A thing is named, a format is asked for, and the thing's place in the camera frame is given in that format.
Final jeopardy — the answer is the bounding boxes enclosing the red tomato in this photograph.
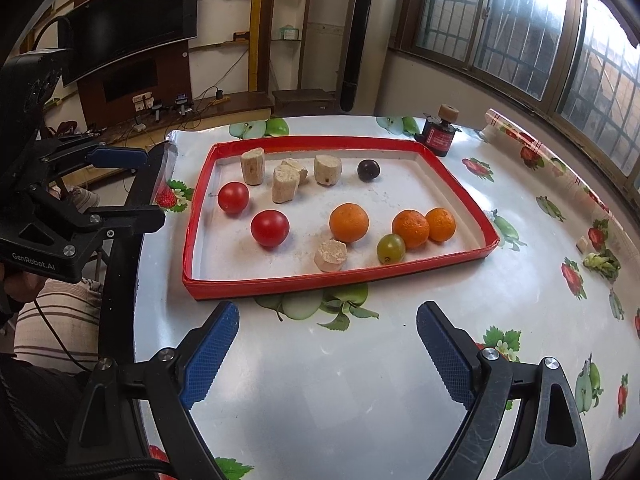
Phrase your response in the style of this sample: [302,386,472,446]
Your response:
[250,210,290,248]
[217,182,250,216]

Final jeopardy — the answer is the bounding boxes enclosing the beige cork block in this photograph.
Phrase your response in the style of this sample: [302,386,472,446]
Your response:
[271,165,299,204]
[240,148,266,186]
[281,158,308,184]

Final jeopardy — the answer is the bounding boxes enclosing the small beige cork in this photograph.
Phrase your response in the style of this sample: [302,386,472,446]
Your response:
[314,240,348,272]

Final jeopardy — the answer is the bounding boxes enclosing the large beige cork cylinder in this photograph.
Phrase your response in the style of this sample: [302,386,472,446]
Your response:
[314,154,342,186]

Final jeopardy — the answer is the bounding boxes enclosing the orange mandarin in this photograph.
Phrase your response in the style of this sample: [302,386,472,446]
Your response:
[392,209,430,249]
[425,208,457,243]
[329,203,369,244]

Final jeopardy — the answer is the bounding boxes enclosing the dark purple plum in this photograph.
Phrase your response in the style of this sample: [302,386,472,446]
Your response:
[357,159,381,182]

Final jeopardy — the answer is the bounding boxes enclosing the green grape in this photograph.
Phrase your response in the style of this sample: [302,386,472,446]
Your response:
[376,233,406,264]

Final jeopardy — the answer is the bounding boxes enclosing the person's left hand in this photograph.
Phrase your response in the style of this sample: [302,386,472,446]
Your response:
[1,264,46,314]

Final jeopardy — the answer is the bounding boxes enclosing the wooden tv cabinet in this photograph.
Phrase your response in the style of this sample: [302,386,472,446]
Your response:
[44,41,342,162]

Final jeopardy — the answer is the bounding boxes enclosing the striped cushion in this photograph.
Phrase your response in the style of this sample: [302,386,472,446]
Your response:
[13,278,103,374]

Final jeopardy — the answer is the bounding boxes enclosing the red rimmed white tray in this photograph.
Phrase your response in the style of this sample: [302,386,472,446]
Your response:
[182,136,498,300]

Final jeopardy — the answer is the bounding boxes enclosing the black television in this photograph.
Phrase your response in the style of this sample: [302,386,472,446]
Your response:
[58,0,198,86]

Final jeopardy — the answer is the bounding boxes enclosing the green toy vegetable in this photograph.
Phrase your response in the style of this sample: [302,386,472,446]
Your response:
[582,249,622,283]

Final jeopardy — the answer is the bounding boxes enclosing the tiny beige cork piece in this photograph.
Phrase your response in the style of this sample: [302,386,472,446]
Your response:
[576,236,589,254]

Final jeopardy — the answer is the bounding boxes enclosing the red black jar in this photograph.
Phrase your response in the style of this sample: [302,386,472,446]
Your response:
[414,116,459,157]

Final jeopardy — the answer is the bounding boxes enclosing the tower air conditioner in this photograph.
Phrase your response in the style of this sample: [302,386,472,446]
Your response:
[340,0,372,113]

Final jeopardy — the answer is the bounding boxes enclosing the cork on jar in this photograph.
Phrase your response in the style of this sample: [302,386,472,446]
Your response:
[438,104,459,124]

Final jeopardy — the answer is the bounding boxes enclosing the window frames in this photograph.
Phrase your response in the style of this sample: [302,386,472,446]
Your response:
[395,0,639,198]

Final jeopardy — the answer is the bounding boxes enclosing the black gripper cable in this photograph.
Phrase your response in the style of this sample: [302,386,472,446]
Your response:
[31,296,94,373]

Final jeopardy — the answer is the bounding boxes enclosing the wall shelf unit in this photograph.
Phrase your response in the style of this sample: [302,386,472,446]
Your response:
[189,0,310,99]

